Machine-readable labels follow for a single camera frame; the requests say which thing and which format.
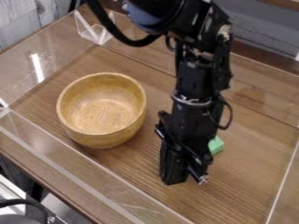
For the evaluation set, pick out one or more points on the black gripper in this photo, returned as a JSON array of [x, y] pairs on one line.
[[186, 130]]

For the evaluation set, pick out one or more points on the green rectangular block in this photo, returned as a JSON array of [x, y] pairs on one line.
[[217, 145]]

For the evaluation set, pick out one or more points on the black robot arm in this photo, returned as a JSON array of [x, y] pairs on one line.
[[198, 33]]

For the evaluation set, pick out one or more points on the brown wooden bowl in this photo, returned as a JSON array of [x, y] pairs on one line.
[[102, 109]]

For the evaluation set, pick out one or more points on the black metal frame with bolt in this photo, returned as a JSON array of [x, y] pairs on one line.
[[58, 215]]

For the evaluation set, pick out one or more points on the clear acrylic tray wall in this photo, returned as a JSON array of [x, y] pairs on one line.
[[86, 185]]

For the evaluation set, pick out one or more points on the clear acrylic corner bracket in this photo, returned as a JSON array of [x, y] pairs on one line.
[[91, 32]]

